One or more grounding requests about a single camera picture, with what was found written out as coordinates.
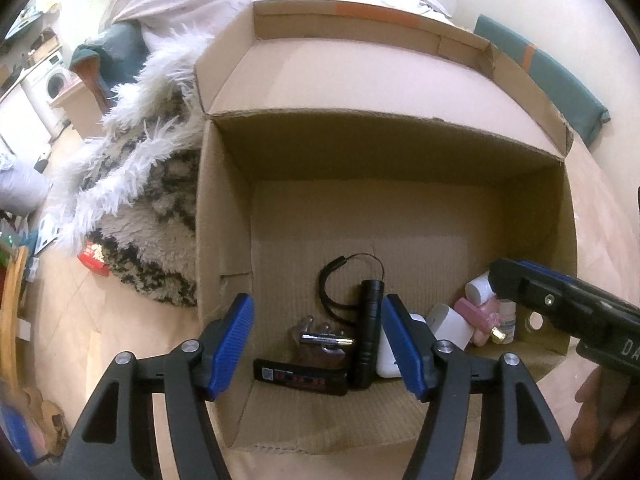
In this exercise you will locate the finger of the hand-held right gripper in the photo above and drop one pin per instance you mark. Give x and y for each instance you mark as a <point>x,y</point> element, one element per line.
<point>550,270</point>
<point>530,287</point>

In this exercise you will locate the wooden chair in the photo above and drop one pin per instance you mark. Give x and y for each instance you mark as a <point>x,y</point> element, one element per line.
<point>15,305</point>

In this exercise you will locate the white pill bottle blue label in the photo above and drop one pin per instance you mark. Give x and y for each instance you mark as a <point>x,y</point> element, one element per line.
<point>507,317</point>

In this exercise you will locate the white charger adapter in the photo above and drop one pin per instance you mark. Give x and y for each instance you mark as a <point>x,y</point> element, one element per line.
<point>452,324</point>

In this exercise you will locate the person's right hand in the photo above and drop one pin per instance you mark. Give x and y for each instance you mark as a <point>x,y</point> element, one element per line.
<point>607,420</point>

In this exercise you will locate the beige stool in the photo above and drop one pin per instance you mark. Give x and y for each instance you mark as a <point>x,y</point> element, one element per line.
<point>77,102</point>

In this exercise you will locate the black flat pack red label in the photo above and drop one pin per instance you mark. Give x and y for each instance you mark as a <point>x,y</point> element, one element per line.
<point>300,377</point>

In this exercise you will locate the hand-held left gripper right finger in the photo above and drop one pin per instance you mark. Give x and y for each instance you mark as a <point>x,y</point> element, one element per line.
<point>405,347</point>

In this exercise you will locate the cardboard box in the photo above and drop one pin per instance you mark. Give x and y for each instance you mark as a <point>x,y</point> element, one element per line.
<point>380,200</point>

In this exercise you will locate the red packet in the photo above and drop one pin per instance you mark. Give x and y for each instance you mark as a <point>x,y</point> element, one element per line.
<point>95,260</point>

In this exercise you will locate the white earbuds case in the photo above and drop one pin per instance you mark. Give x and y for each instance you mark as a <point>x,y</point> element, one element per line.
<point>390,360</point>

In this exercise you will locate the fluffy black and white rug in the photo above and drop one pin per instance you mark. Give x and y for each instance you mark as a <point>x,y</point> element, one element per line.
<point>150,175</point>

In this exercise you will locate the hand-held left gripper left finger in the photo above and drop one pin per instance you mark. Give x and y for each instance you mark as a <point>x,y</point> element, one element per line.
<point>230,345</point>

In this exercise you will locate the dark teal pillow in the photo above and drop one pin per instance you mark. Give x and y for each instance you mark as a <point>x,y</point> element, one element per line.
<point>112,50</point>

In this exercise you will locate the pink floral bottle gold cap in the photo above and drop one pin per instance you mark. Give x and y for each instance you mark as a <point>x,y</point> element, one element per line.
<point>477,317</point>

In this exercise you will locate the grey bag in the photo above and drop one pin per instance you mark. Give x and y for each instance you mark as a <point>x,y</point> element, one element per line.
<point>20,187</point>

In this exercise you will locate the white washing machine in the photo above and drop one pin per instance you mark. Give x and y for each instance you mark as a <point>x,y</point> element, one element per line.
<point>50,82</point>

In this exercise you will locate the brown slippers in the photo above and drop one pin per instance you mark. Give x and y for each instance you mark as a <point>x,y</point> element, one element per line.
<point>45,412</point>

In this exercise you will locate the black cylindrical battery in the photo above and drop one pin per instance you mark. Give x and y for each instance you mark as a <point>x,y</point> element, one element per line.
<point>327,341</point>

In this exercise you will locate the teal cushion orange stripe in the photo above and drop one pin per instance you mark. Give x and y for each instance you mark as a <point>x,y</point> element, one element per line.
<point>545,80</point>

